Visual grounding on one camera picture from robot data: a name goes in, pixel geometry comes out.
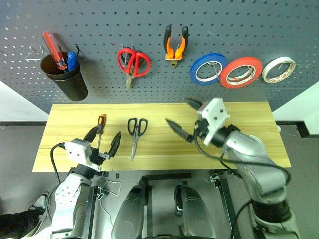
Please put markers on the black metal table frame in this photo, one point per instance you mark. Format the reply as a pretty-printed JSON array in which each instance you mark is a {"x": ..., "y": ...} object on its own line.
[{"x": 169, "y": 175}]

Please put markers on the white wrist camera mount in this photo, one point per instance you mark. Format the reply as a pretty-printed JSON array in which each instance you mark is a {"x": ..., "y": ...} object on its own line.
[
  {"x": 215, "y": 114},
  {"x": 78, "y": 152}
]

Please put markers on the white plastic object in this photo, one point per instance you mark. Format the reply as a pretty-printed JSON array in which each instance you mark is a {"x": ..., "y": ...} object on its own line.
[{"x": 278, "y": 128}]

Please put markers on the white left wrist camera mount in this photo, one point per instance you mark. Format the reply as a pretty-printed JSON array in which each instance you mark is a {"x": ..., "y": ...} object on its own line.
[{"x": 78, "y": 152}]

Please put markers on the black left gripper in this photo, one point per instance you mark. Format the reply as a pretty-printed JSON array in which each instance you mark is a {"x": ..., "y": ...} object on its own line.
[{"x": 96, "y": 156}]

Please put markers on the black plastic cup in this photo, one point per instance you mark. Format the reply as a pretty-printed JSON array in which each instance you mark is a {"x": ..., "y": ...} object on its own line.
[{"x": 72, "y": 87}]

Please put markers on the grey metal pegboard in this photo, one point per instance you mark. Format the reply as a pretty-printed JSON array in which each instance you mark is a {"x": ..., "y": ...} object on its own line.
[{"x": 99, "y": 20}]

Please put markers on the black peg hook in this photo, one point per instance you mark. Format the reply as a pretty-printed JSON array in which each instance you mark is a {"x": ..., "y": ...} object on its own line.
[{"x": 77, "y": 48}]

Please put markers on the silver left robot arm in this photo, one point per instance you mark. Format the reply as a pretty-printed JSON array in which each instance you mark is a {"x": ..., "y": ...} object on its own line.
[{"x": 67, "y": 196}]

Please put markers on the orange black pliers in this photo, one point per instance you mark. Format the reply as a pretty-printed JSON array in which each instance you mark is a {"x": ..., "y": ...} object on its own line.
[{"x": 169, "y": 48}]

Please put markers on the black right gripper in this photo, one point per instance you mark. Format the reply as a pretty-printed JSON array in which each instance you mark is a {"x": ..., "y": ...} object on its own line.
[{"x": 201, "y": 129}]

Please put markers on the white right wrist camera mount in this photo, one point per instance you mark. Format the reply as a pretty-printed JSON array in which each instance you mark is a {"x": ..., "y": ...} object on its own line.
[{"x": 215, "y": 114}]

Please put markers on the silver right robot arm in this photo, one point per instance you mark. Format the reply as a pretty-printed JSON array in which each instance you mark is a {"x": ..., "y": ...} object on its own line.
[{"x": 254, "y": 159}]

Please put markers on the blue tape roll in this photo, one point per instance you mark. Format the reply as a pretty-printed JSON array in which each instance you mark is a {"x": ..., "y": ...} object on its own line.
[{"x": 195, "y": 67}]

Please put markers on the white tape roll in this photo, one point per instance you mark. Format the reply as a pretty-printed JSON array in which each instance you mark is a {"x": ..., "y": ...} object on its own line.
[{"x": 264, "y": 74}]

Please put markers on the dark rounded shape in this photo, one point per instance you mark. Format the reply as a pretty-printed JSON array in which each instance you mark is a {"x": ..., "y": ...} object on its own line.
[
  {"x": 194, "y": 211},
  {"x": 129, "y": 211}
]

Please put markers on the large red tape roll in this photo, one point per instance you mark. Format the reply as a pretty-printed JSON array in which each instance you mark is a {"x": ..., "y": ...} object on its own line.
[{"x": 225, "y": 74}]

